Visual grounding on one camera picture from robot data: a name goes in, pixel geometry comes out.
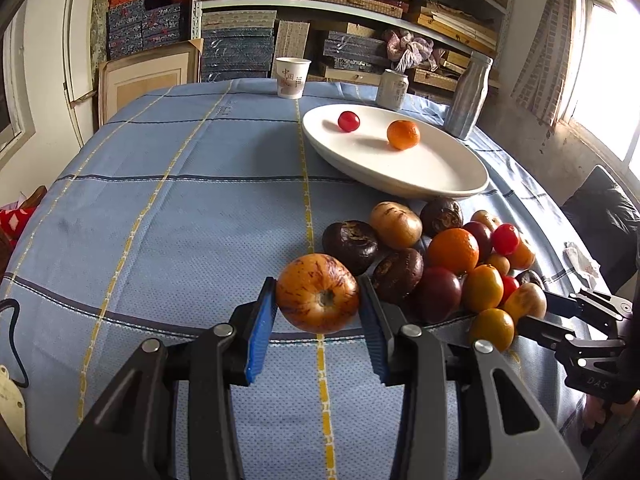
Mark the small yellow streaked fruit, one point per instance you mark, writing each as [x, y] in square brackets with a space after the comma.
[485, 219]

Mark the stack of wooden boxes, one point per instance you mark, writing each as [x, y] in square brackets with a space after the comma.
[450, 25]

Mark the white metal shelf rack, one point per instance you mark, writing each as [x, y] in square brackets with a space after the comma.
[196, 10]

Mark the silver metal bottle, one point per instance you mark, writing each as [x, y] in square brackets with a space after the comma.
[467, 97]

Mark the crumpled white tissue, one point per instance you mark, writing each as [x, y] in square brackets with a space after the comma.
[580, 260]

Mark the upright woven box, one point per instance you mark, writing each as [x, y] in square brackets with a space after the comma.
[292, 40]

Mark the white framed interior window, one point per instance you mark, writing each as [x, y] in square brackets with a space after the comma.
[10, 90]

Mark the stack of blue-grey boxes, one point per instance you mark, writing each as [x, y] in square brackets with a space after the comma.
[237, 45]

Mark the white paper cup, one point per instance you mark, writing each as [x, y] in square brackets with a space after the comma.
[292, 77]

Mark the white oval plate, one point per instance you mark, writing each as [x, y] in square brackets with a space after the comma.
[425, 165]

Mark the silver drink can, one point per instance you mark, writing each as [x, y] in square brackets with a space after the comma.
[392, 89]

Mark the stack of blue patterned boxes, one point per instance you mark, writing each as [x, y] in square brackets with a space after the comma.
[145, 25]

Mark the orange mandarin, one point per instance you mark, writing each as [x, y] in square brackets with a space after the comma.
[452, 251]
[403, 135]

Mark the patterned curtain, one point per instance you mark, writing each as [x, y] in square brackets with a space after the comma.
[540, 45]

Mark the beige framed board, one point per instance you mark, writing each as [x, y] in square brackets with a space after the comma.
[145, 80]

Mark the white wall conduit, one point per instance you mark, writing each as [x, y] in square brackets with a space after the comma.
[75, 60]

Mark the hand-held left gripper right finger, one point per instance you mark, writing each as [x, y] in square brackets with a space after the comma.
[372, 330]

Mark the yellow fruit with purple streaks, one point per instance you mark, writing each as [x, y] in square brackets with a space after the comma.
[318, 294]
[395, 225]
[525, 302]

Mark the pink cloth bag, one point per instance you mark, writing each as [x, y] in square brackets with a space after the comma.
[410, 50]

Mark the black cushion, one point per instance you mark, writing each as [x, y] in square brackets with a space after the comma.
[605, 220]

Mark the dark brown round fruit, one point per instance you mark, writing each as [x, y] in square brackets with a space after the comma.
[397, 275]
[441, 215]
[350, 246]

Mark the blue checked tablecloth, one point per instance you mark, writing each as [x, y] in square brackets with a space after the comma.
[175, 210]

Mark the white tag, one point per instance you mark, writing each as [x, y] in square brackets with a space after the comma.
[10, 405]

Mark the stack of dark boxes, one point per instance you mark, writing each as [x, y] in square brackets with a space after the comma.
[355, 52]

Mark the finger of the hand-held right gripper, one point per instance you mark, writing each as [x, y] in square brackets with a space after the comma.
[565, 303]
[545, 332]

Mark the bright window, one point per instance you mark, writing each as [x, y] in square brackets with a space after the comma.
[600, 75]

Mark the person's right hand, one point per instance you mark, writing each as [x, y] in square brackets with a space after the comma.
[600, 415]

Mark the red patterned cloth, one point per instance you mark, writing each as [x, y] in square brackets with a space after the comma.
[15, 220]

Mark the marbled green board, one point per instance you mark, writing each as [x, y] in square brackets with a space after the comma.
[100, 15]

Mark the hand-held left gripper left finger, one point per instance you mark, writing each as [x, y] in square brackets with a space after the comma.
[260, 330]

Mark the red cherry tomato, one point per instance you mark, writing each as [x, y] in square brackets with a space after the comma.
[505, 239]
[510, 286]
[348, 121]

